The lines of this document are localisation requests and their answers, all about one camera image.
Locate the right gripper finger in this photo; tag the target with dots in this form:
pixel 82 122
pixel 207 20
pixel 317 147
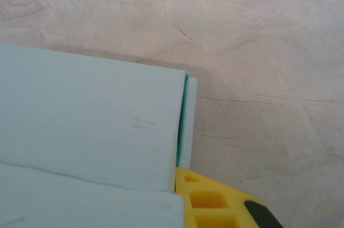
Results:
pixel 215 206

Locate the light blue paper box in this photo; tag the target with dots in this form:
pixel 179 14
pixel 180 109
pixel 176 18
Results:
pixel 80 117

